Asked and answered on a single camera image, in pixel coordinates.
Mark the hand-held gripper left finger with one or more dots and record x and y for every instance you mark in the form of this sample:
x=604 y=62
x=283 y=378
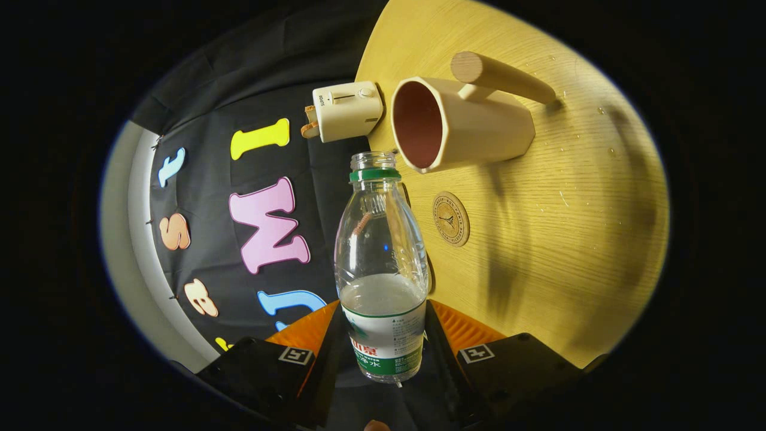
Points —
x=326 y=359

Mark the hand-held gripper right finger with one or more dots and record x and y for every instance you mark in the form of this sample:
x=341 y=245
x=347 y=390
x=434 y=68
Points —
x=440 y=359

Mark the clear plastic bottle green label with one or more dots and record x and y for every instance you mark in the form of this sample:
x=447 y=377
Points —
x=383 y=311

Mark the round wooden coaster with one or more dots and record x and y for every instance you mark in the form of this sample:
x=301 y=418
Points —
x=450 y=218

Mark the wooden table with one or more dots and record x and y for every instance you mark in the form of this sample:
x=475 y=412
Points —
x=568 y=239

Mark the black backdrop cloth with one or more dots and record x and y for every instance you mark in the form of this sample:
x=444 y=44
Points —
x=209 y=197

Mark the toasted bread slice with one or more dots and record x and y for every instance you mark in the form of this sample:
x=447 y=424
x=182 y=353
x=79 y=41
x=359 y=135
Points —
x=310 y=130
x=310 y=112

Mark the cream toaster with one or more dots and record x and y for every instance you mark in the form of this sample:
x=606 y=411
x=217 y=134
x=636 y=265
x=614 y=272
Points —
x=350 y=111

